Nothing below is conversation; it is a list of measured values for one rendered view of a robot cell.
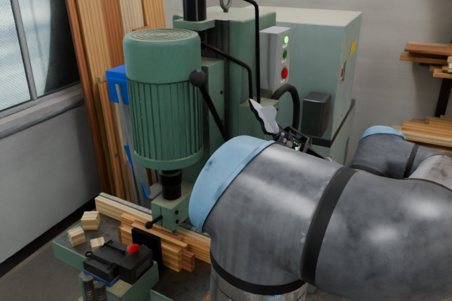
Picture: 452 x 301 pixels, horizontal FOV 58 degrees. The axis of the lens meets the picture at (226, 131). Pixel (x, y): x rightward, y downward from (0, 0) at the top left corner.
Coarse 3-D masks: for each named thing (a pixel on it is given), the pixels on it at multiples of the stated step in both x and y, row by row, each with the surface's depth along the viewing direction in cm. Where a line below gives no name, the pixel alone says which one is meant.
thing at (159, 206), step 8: (184, 184) 116; (192, 184) 116; (184, 192) 112; (160, 200) 108; (168, 200) 108; (176, 200) 108; (184, 200) 109; (152, 208) 108; (160, 208) 106; (168, 208) 105; (176, 208) 106; (184, 208) 110; (152, 216) 109; (168, 216) 106; (176, 216) 107; (184, 216) 111; (160, 224) 109; (168, 224) 107; (176, 224) 108
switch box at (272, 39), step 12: (264, 36) 109; (276, 36) 107; (288, 36) 113; (264, 48) 110; (276, 48) 108; (288, 48) 115; (264, 60) 111; (276, 60) 110; (288, 60) 117; (264, 72) 113; (276, 72) 112; (288, 72) 119; (264, 84) 114; (276, 84) 113
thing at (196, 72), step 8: (192, 72) 82; (200, 72) 82; (192, 80) 82; (200, 80) 82; (200, 88) 85; (208, 96) 87; (208, 104) 89; (216, 112) 91; (216, 120) 93; (224, 128) 96; (224, 136) 98
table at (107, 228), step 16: (80, 224) 126; (112, 224) 126; (64, 240) 119; (64, 256) 118; (80, 256) 113; (160, 272) 107; (176, 272) 107; (192, 272) 107; (208, 272) 107; (160, 288) 102; (176, 288) 102; (192, 288) 102; (208, 288) 102
